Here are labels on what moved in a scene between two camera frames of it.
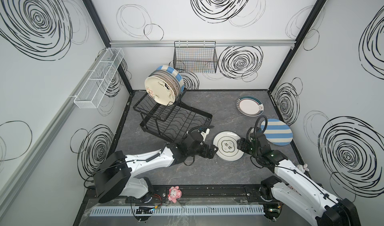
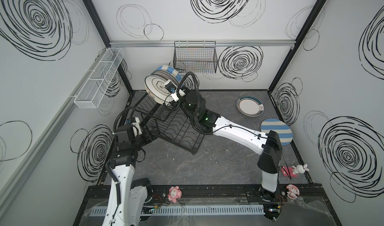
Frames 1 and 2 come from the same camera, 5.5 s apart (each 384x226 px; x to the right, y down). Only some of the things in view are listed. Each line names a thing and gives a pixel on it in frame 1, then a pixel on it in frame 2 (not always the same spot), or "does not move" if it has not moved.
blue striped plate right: [278, 131] does not move
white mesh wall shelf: [92, 92] does not move
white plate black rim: [226, 141] -> [156, 88]
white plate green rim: [250, 106] does not move
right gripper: [244, 145] -> [173, 92]
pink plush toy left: [174, 193] does not move
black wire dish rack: [173, 122] does not move
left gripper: [210, 151] -> [150, 133]
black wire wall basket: [195, 57] does not move
